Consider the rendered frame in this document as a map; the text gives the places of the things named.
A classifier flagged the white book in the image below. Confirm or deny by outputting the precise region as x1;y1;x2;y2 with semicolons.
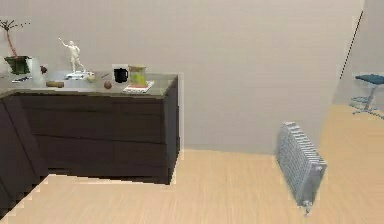
122;80;156;95

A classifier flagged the green and tan box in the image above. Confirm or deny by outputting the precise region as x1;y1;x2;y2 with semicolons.
128;64;148;89

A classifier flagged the black mug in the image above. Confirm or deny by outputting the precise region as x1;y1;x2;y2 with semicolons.
113;67;130;84

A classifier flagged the dark brown chest of drawers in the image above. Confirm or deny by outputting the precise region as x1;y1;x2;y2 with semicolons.
0;71;181;219

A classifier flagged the grey radiator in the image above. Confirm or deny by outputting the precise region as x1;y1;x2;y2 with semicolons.
276;121;328;214

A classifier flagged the white human statue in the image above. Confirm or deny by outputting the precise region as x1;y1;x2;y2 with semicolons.
58;37;95;81

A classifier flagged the brown wooden cylinder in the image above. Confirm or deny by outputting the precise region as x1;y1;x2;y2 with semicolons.
45;80;65;89

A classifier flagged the blue bar stool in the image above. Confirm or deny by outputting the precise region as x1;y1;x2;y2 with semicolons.
349;73;384;120

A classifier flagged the potted plant with red stem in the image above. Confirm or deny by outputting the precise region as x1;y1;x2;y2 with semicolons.
0;19;33;76

